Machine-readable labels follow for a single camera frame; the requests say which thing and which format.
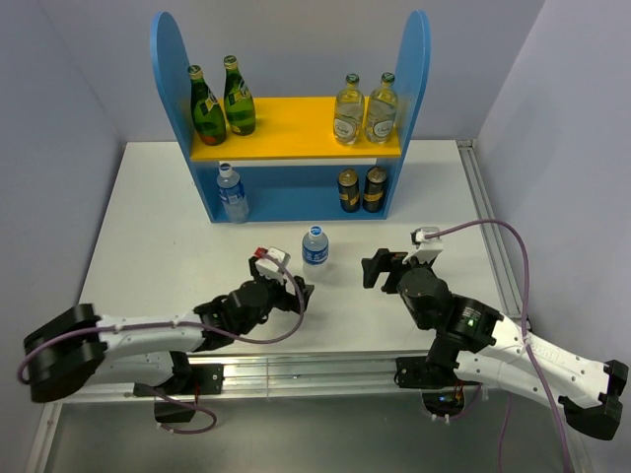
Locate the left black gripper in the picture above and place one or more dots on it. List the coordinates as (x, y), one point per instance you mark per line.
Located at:
(288, 301)

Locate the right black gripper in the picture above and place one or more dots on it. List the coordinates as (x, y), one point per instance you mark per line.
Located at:
(385, 260)

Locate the plastic water bottle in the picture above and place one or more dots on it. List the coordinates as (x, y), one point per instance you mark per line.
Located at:
(315, 249)
(232, 194)

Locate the plastic water bottle front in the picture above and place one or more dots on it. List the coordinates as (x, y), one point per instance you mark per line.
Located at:
(232, 194)

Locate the clear glass bottle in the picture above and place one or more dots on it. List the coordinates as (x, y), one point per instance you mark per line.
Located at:
(349, 111)
(381, 111)

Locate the green glass bottle front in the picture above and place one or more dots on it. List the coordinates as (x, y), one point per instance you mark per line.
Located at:
(238, 101)

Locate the green glass bottle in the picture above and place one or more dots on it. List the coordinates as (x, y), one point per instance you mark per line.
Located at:
(238, 101)
(207, 116)

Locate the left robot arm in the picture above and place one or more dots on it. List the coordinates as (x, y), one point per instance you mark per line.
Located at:
(66, 353)

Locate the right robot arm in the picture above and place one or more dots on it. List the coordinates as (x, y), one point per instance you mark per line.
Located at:
(475, 342)

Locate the blue and yellow shelf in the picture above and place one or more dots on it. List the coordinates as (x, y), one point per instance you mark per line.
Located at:
(291, 161)

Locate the right black can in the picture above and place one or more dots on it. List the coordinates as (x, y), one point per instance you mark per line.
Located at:
(374, 189)

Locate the black can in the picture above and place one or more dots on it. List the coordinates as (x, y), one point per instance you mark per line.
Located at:
(349, 190)
(374, 189)

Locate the left black can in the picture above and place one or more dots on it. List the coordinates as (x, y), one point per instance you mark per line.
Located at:
(349, 190)

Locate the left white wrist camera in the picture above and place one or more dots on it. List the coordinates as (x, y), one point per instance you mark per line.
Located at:
(270, 261)

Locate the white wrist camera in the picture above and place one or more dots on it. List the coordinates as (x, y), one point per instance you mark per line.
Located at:
(270, 261)
(426, 249)

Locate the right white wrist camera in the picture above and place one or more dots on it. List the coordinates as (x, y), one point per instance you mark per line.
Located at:
(426, 249)

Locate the aluminium front rail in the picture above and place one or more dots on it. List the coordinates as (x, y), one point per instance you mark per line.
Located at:
(309, 375)

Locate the aluminium side rail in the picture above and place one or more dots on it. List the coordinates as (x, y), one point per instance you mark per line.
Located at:
(506, 282)

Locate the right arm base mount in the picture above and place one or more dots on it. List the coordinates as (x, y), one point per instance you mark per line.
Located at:
(445, 398)

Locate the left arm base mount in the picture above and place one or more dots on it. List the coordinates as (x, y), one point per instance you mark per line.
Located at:
(175, 407)

